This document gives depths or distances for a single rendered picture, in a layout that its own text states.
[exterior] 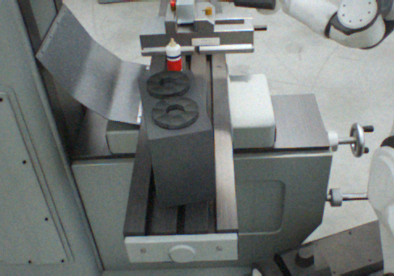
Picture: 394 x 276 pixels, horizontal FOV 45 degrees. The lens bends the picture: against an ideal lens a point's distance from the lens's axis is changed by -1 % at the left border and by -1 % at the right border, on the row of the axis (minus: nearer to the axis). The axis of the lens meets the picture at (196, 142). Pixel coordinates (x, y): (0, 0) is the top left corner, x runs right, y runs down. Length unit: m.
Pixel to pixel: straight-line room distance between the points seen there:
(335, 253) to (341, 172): 1.13
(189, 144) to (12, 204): 0.82
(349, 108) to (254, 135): 1.60
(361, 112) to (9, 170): 2.05
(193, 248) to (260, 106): 0.60
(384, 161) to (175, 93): 0.43
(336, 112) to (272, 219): 1.36
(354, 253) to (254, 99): 0.52
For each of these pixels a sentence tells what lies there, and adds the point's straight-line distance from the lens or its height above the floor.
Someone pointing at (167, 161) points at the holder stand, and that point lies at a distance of 0.90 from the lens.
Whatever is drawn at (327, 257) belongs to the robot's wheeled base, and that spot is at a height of 0.59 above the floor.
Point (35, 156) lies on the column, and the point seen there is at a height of 0.83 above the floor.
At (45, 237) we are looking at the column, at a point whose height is 0.49.
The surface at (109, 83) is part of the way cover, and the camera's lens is 1.45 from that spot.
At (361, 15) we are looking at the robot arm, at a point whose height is 1.26.
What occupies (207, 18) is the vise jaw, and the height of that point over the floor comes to 1.08.
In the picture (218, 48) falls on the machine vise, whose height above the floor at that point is 0.98.
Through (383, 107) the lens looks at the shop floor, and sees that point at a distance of 2.98.
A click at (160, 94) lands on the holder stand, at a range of 0.95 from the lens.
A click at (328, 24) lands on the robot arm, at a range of 1.08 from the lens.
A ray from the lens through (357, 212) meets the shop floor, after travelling 2.32.
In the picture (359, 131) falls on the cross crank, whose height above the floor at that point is 0.72.
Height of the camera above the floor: 1.69
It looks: 40 degrees down
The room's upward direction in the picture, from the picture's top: 5 degrees counter-clockwise
